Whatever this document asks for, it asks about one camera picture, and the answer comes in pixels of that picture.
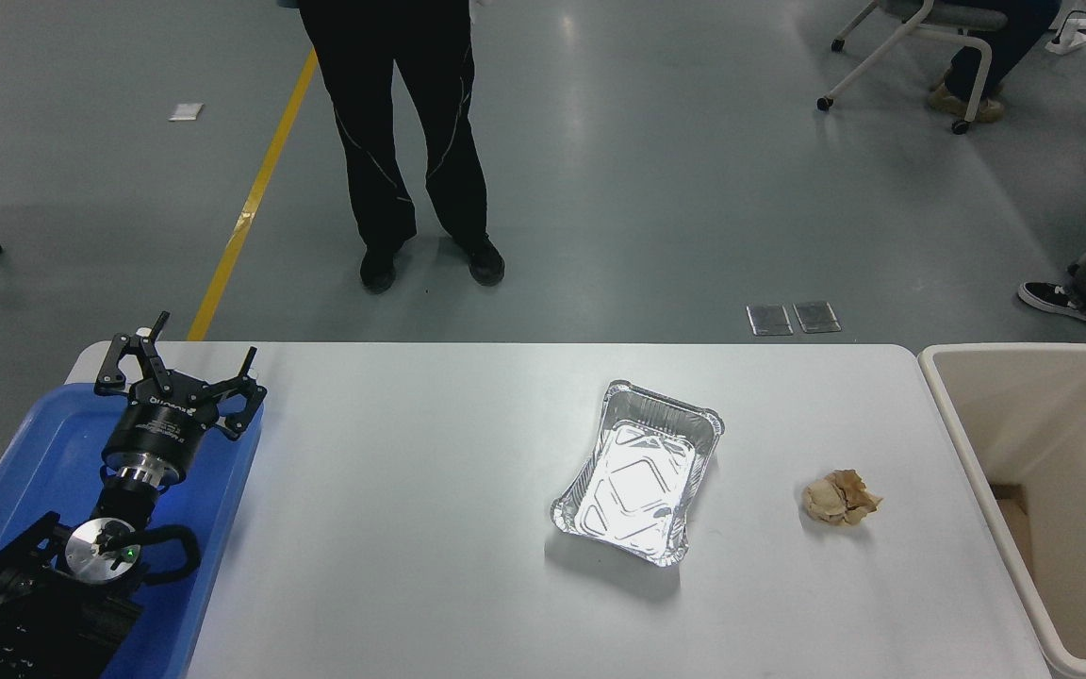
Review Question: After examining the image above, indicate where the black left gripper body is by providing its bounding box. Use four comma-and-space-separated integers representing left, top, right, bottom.
101, 373, 226, 479

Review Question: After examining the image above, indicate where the blue plastic tray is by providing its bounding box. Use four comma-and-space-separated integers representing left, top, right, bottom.
0, 382, 266, 679

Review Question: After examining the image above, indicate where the silver foil tray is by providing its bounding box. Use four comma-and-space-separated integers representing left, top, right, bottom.
550, 379, 725, 569

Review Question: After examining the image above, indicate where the silver floor plate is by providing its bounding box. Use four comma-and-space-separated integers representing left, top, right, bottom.
793, 301, 843, 334
746, 304, 794, 336

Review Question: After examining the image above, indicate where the crumpled tan paper ball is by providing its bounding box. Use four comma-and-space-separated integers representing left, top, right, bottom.
801, 469, 883, 527

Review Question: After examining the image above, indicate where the large pale plastic bin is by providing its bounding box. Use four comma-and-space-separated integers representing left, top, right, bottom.
917, 343, 1086, 679

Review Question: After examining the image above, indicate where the white power strip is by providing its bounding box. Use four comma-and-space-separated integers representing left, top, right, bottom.
1045, 16, 1086, 56

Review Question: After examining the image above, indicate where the white frame grey seat chair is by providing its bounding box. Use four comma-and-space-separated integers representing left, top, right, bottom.
816, 0, 1011, 135

